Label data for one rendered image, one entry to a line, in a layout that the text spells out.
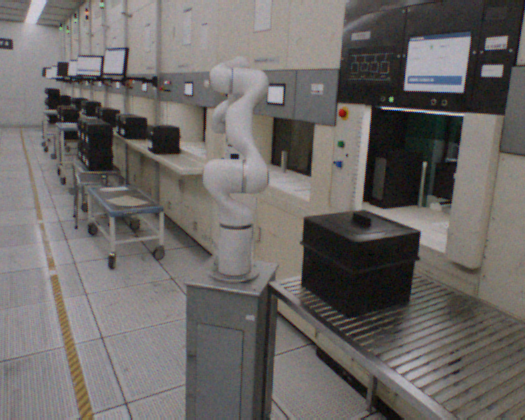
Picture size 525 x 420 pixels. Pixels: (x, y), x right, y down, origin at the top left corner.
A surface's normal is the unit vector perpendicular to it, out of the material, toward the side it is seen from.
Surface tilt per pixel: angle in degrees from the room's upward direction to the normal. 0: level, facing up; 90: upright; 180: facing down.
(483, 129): 90
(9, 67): 90
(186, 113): 90
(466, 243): 90
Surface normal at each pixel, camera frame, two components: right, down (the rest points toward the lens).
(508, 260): -0.83, 0.06
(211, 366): -0.20, 0.18
